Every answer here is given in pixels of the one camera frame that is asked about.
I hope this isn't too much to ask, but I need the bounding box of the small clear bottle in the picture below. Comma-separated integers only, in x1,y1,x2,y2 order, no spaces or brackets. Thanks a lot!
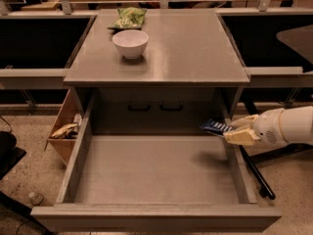
28,192,45,206

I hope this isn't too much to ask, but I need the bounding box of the dark blue rxbar wrapper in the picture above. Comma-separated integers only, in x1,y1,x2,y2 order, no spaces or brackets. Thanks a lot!
201,118,234,136

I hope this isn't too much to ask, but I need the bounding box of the black tripod leg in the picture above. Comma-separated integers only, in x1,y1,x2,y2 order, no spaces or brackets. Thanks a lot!
240,146,276,200

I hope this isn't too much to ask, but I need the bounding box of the grey drawer cabinet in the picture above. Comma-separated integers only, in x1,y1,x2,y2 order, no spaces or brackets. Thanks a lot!
65,9,249,135

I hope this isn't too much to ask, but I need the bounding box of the white ceramic bowl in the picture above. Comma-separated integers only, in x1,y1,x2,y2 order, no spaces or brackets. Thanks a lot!
112,29,149,59

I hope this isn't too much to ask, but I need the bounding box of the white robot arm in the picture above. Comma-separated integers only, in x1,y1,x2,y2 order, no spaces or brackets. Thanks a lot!
223,106,313,148

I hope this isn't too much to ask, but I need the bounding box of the black drawer handle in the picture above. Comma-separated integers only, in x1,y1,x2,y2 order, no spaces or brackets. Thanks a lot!
127,101,151,112
159,101,184,112

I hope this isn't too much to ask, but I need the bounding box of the left black drawer handle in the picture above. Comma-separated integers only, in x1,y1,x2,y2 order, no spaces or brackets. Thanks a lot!
127,101,151,112

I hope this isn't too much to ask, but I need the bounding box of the right black drawer handle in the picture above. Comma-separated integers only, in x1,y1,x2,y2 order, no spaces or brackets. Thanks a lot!
159,101,184,112

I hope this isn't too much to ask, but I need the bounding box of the open grey top drawer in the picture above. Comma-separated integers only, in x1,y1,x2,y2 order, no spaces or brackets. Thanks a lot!
31,98,282,232

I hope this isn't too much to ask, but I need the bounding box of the green chip bag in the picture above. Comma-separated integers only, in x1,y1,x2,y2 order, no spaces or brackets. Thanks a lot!
108,7,147,30

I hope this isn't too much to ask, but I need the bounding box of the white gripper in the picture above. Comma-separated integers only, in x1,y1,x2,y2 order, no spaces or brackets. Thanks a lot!
223,108,288,147

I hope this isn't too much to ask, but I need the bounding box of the yellow crumpled snack bag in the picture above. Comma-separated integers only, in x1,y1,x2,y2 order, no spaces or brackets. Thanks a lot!
51,123,77,139

